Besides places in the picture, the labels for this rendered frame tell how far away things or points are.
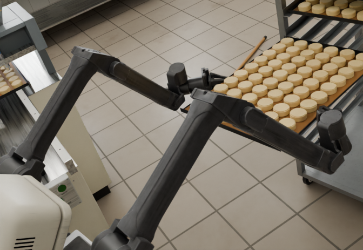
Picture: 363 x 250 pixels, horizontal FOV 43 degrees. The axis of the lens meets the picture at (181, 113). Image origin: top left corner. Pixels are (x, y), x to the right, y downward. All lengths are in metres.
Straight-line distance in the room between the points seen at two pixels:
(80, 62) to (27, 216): 0.48
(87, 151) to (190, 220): 0.68
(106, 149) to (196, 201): 0.87
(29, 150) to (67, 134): 1.28
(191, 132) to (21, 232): 0.38
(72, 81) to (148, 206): 0.47
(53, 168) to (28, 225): 0.88
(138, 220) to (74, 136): 1.66
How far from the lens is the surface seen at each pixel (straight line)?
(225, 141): 2.91
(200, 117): 0.91
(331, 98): 1.51
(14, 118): 2.22
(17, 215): 0.93
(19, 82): 2.31
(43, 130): 1.23
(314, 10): 1.86
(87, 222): 1.93
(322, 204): 2.48
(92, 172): 2.68
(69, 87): 1.24
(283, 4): 1.89
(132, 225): 0.91
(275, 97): 1.49
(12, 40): 2.33
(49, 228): 0.97
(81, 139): 2.55
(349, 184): 2.37
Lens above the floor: 1.89
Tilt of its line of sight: 36 degrees down
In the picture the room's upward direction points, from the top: 17 degrees counter-clockwise
